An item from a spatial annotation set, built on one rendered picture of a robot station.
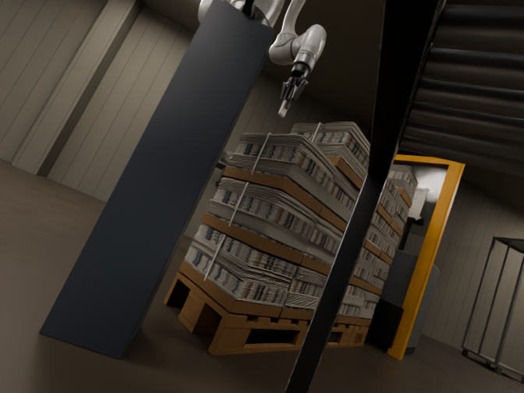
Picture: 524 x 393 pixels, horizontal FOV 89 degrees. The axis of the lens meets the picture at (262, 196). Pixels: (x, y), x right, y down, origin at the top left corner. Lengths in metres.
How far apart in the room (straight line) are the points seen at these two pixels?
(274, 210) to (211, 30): 0.59
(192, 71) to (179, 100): 0.09
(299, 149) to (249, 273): 0.48
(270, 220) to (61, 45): 4.63
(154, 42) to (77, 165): 2.15
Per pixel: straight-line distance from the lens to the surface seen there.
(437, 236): 2.50
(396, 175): 2.15
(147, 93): 4.59
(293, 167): 0.99
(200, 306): 1.10
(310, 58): 1.30
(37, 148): 4.54
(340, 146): 1.28
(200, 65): 0.86
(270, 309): 1.14
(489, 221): 6.65
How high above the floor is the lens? 0.42
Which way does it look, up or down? 8 degrees up
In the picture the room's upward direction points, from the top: 24 degrees clockwise
